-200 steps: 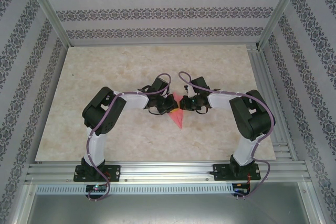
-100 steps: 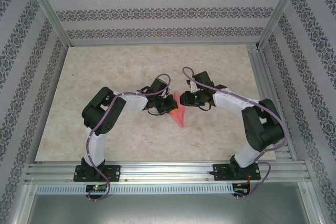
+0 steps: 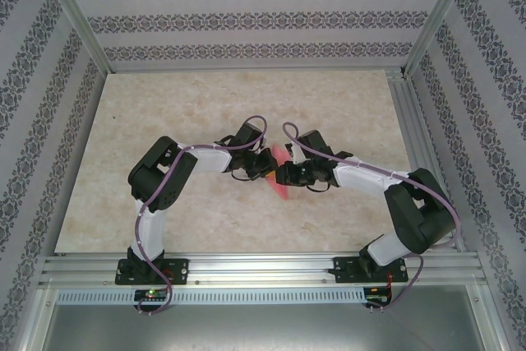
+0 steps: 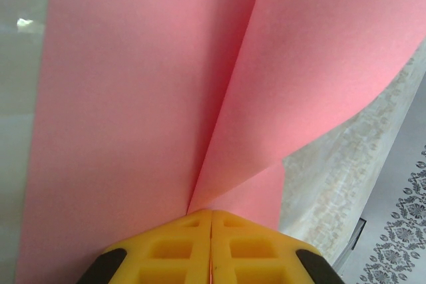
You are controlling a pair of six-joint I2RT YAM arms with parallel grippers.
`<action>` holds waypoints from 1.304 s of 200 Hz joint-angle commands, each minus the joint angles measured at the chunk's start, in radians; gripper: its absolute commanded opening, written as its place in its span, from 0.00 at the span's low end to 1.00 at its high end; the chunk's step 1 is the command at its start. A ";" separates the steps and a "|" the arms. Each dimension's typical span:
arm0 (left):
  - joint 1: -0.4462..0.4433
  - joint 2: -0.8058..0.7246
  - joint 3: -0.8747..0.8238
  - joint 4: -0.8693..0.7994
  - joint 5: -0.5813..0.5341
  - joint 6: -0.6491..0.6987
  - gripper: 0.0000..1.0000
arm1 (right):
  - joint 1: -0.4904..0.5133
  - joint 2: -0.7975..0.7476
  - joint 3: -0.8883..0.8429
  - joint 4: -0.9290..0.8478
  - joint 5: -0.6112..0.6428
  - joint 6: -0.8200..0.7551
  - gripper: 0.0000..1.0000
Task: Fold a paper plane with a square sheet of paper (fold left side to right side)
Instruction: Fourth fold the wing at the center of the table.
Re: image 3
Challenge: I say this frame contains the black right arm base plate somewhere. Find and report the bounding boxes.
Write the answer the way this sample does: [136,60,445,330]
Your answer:
[333,256,408,284]

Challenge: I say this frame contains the aluminium frame post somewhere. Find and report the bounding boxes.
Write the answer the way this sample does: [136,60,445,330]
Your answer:
[402,0,482,79]
[39,0,112,76]

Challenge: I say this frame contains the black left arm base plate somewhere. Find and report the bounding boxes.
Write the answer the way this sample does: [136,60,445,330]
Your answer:
[117,258,190,286]

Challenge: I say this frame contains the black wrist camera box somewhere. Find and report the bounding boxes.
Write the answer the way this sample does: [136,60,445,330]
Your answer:
[233,122,264,149]
[293,129,334,159]

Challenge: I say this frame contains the aluminium mounting rail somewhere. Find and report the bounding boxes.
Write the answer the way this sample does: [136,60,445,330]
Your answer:
[39,254,488,286]

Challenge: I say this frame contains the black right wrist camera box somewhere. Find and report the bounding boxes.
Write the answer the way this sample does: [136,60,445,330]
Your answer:
[293,129,334,159]

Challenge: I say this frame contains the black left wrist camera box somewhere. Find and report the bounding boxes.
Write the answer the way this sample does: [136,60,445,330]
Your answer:
[233,122,264,149]

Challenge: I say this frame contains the aluminium side rails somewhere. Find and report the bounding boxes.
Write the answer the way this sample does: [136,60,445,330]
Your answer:
[385,69,468,253]

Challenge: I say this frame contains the grey metal sheet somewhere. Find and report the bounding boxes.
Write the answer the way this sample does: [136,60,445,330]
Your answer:
[24,284,506,351]

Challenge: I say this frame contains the pink red cloth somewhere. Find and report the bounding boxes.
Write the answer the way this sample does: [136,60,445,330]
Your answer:
[269,144,295,202]

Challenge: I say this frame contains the white slotted cable duct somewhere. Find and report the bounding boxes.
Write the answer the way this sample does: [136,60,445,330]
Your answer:
[55,287,367,305]

